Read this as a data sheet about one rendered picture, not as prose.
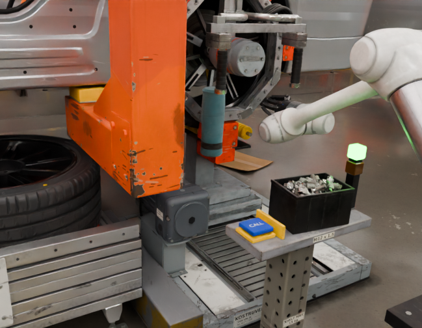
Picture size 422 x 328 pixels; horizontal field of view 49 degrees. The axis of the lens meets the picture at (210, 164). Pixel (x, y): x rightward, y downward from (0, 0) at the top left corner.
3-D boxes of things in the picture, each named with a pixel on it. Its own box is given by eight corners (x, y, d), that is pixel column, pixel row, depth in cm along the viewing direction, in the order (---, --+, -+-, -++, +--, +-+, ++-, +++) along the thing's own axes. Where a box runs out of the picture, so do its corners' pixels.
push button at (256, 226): (257, 224, 133) (258, 217, 132) (273, 234, 127) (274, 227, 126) (238, 229, 129) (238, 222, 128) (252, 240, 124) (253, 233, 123)
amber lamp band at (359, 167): (352, 170, 145) (354, 157, 144) (363, 174, 142) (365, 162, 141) (344, 172, 143) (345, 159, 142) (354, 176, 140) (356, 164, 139)
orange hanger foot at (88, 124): (106, 130, 192) (103, 45, 180) (161, 172, 150) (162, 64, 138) (65, 135, 183) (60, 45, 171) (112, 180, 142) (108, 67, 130)
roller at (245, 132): (219, 123, 224) (219, 111, 222) (255, 140, 201) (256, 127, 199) (209, 124, 221) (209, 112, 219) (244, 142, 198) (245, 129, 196)
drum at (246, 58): (234, 69, 193) (236, 34, 188) (265, 77, 176) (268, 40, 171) (205, 70, 186) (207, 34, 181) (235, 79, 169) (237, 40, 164)
